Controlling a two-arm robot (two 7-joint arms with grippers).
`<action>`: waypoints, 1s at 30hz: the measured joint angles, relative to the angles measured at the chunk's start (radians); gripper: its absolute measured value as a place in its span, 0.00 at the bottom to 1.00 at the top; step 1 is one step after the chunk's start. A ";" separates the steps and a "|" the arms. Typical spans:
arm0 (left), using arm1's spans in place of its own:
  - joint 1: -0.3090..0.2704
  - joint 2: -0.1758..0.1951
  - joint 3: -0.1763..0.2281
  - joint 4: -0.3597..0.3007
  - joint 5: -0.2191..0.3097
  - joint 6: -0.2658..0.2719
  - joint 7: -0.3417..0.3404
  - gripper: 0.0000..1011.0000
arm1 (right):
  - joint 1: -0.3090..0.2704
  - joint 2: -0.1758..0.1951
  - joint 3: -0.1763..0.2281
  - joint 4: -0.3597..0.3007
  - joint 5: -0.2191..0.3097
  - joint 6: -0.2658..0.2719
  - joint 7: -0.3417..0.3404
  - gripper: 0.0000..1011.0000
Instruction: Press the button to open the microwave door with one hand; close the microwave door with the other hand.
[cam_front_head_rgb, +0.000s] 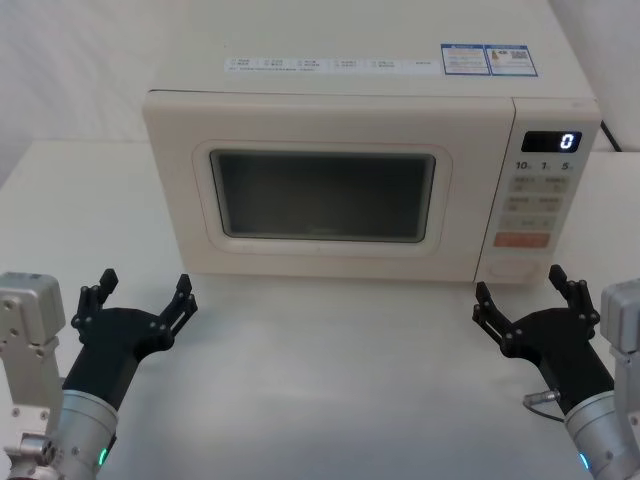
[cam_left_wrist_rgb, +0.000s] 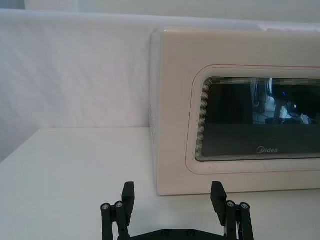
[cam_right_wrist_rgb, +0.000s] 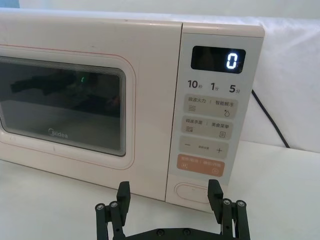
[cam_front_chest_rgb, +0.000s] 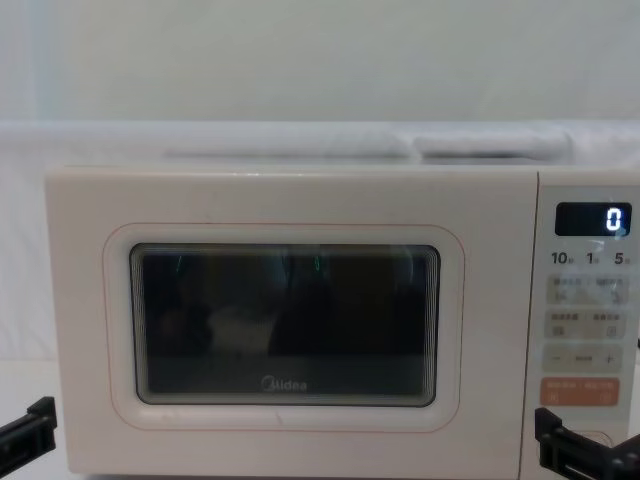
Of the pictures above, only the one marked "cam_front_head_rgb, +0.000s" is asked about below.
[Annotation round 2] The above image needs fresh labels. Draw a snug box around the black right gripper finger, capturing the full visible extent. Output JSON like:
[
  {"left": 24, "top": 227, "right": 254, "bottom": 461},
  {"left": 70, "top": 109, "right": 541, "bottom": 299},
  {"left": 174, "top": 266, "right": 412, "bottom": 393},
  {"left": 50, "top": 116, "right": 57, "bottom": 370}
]
[
  {"left": 472, "top": 280, "right": 524, "bottom": 351},
  {"left": 548, "top": 264, "right": 601, "bottom": 327}
]

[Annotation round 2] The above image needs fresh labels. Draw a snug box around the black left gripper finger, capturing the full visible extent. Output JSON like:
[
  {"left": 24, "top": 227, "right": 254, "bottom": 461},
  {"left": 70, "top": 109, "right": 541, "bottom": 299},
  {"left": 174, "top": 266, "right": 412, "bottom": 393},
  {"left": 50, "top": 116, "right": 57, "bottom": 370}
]
[
  {"left": 71, "top": 268, "right": 120, "bottom": 331},
  {"left": 149, "top": 273, "right": 199, "bottom": 349}
]

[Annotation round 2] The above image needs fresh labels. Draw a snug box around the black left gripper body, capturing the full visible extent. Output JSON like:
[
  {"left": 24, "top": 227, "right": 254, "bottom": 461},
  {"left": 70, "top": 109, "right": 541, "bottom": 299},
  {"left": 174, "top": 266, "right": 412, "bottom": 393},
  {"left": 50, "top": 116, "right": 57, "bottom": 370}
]
[{"left": 60, "top": 307, "right": 174, "bottom": 412}]

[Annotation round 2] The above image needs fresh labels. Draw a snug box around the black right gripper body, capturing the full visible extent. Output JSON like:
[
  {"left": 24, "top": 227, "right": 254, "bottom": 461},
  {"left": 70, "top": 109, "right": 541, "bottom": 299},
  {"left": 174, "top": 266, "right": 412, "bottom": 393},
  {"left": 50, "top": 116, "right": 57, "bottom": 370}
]
[{"left": 502, "top": 307, "right": 615, "bottom": 414}]

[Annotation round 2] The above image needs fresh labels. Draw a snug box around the cream oven door with window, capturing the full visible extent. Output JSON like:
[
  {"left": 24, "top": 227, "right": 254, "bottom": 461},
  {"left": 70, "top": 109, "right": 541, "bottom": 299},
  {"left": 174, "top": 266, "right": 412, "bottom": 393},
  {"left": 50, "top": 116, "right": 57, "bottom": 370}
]
[{"left": 141, "top": 91, "right": 517, "bottom": 284}]

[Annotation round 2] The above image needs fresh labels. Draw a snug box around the oven control panel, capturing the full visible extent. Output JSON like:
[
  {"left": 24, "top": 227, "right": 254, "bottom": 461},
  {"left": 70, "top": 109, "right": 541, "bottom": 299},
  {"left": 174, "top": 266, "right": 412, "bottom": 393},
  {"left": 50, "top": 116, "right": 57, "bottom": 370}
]
[{"left": 477, "top": 99, "right": 603, "bottom": 290}]

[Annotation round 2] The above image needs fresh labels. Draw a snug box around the white table cloth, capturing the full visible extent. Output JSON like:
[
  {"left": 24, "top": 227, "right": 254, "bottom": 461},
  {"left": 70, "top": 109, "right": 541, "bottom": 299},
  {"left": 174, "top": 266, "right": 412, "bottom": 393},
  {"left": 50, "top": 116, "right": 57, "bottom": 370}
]
[{"left": 0, "top": 139, "right": 640, "bottom": 480}]

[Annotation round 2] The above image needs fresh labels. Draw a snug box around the white curtain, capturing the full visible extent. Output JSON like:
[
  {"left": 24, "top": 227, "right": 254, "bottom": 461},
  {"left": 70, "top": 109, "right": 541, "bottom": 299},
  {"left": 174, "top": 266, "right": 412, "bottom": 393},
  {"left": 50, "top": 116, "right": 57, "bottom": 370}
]
[{"left": 0, "top": 0, "right": 640, "bottom": 194}]

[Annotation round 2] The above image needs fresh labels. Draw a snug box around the blue bordered sticker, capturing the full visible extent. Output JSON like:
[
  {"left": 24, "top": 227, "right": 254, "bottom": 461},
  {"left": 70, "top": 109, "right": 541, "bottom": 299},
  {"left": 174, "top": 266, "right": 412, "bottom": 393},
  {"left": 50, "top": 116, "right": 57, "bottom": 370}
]
[{"left": 439, "top": 43, "right": 542, "bottom": 78}]

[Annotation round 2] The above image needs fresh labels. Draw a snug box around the long white sticker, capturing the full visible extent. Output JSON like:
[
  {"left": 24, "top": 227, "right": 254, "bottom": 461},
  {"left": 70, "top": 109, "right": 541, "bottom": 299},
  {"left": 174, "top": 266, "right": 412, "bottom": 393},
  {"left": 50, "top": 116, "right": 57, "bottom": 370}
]
[{"left": 223, "top": 56, "right": 435, "bottom": 75}]

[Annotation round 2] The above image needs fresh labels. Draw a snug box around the cream microwave oven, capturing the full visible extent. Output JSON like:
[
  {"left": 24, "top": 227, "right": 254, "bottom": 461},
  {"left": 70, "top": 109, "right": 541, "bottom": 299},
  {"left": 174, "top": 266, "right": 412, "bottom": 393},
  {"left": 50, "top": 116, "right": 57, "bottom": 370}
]
[{"left": 141, "top": 0, "right": 603, "bottom": 290}]

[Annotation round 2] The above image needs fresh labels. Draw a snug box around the thin cable with silver plug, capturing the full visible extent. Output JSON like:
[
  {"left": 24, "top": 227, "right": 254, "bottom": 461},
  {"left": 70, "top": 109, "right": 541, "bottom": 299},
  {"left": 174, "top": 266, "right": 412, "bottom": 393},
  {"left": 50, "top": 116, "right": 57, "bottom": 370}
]
[{"left": 522, "top": 391, "right": 569, "bottom": 417}]

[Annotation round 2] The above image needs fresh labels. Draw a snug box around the black power cable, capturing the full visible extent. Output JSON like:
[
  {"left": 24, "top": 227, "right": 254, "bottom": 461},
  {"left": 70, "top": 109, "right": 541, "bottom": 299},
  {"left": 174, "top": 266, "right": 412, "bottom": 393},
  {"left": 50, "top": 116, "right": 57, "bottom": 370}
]
[{"left": 599, "top": 121, "right": 622, "bottom": 152}]

